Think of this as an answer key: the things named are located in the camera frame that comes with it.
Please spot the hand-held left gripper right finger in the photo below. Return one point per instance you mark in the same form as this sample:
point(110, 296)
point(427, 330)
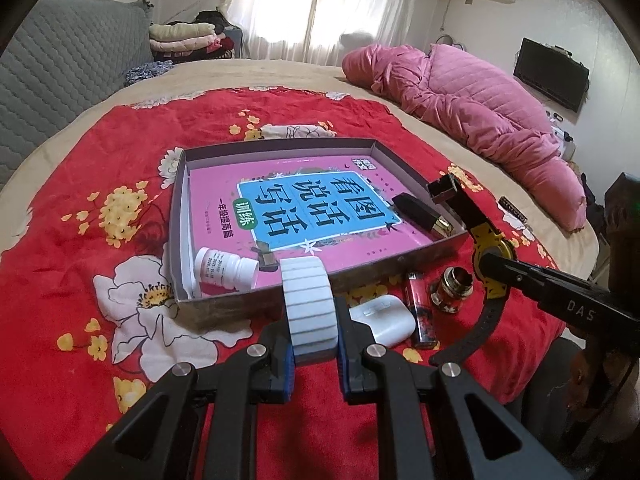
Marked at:
point(343, 370)

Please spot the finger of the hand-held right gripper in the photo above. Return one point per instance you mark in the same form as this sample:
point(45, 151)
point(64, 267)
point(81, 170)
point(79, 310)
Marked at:
point(520, 275)

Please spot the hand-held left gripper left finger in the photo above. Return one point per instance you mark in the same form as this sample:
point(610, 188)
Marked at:
point(287, 375)

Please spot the yellow and black wristwatch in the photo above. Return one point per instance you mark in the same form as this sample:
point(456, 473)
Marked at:
point(492, 255)

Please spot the white earbuds case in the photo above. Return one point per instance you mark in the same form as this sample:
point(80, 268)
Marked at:
point(385, 320)

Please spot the brass pipe fitting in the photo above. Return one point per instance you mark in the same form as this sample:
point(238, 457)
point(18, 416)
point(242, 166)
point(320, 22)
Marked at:
point(452, 287)

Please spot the large white ribbed cap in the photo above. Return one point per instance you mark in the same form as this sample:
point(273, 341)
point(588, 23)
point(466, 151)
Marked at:
point(307, 305)

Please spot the red lighter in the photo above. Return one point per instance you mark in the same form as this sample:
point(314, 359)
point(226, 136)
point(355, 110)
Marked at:
point(421, 310)

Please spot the black and gold lipstick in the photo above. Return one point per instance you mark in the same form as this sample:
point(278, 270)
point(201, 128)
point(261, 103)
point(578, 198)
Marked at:
point(420, 212)

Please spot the white pill bottle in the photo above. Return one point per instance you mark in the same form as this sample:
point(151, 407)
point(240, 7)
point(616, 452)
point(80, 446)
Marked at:
point(227, 270)

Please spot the shallow grey cardboard box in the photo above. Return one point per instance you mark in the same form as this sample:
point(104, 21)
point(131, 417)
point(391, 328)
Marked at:
point(179, 220)

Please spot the pink quilted duvet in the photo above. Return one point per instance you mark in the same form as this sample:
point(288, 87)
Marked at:
point(475, 100)

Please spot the pink and blue book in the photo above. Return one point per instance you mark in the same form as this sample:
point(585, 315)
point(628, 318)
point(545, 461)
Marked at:
point(215, 185)

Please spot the black television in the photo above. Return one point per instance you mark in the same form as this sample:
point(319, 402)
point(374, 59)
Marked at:
point(550, 72)

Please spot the red floral blanket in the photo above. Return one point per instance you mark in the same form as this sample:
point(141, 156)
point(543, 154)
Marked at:
point(75, 170)

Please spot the beige bed sheet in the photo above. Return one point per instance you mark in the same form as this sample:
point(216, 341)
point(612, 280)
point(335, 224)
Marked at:
point(280, 72)

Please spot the blue patterned cloth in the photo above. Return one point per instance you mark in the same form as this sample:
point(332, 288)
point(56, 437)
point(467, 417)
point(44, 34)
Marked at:
point(147, 72)

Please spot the white window curtain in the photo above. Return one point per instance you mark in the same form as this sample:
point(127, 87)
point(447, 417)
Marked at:
point(300, 5)

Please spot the stack of folded clothes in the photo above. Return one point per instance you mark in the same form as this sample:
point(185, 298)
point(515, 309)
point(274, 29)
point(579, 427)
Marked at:
point(185, 35)

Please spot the grey quilted headboard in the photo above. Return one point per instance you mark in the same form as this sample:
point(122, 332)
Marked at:
point(60, 75)

